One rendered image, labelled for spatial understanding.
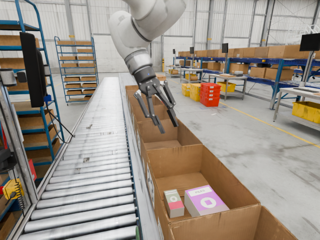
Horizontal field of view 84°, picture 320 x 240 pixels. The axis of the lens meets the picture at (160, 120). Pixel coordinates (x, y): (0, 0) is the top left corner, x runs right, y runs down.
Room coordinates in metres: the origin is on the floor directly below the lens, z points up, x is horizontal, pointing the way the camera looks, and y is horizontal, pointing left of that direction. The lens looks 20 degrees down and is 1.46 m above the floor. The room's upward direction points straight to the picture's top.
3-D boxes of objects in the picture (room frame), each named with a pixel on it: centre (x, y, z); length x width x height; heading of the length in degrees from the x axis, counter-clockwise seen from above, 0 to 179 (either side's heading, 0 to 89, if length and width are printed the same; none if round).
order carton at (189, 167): (0.57, -0.12, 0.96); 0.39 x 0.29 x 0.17; 13
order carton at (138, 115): (1.33, 0.06, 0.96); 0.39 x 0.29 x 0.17; 13
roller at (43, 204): (0.78, 0.40, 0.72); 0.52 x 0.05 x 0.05; 103
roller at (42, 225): (0.65, 0.37, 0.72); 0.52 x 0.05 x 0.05; 103
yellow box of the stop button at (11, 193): (0.68, 0.72, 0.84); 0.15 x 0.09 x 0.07; 13
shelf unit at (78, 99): (5.62, 2.44, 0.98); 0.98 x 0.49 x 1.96; 104
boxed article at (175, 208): (0.56, -0.05, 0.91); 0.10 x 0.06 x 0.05; 13
